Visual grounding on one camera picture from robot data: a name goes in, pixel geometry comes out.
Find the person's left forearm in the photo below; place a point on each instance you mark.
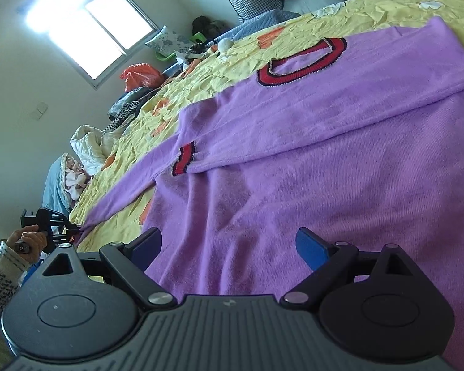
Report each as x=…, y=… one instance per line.
x=0, y=290

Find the dark cloth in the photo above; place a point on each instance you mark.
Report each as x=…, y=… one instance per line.
x=207, y=25

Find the checkered bag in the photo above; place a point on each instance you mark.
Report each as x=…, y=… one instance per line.
x=251, y=0

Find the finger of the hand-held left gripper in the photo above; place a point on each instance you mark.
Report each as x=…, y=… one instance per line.
x=72, y=230

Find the window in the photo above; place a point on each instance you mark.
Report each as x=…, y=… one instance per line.
x=89, y=27

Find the person's left hand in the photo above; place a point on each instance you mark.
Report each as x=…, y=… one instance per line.
x=27, y=236

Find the dark patterned clothes pile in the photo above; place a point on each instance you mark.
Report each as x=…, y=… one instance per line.
x=129, y=104

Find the white crumpled quilt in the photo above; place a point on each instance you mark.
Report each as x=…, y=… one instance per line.
x=91, y=147

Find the yellow floral bedsheet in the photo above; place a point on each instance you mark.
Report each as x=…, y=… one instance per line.
x=216, y=85

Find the light blue blanket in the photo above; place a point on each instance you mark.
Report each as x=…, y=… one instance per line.
x=56, y=185

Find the orange plastic bag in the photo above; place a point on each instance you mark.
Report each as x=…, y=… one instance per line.
x=141, y=76

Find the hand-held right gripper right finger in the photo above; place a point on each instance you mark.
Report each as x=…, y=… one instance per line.
x=312, y=250

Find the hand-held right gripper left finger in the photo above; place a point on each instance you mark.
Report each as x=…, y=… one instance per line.
x=149, y=245

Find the white ball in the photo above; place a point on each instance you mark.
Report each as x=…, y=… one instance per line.
x=224, y=46

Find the floral pillow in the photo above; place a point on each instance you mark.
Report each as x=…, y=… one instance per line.
x=169, y=40

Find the wall switch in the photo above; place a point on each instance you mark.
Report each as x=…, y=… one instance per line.
x=39, y=111

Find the blue quilted blanket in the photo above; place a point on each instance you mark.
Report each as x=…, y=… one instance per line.
x=255, y=25

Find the purple sweater with red trim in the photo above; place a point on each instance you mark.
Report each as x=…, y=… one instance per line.
x=294, y=143

